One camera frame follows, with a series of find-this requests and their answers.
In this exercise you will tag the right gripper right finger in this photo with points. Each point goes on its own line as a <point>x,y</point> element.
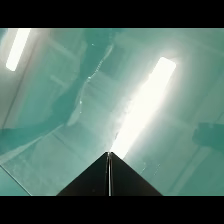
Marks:
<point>126,181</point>

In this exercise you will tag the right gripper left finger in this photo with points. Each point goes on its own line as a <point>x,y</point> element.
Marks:
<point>95,181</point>

